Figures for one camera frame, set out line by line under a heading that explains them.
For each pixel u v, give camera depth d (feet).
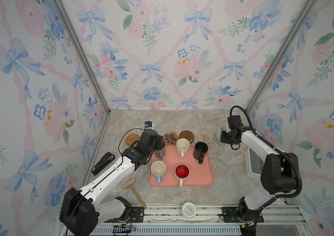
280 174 1.51
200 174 2.82
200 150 3.11
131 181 2.74
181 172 2.81
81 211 1.26
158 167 2.69
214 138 3.36
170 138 3.39
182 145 3.04
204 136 3.42
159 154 2.81
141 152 1.91
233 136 2.28
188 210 2.31
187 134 3.50
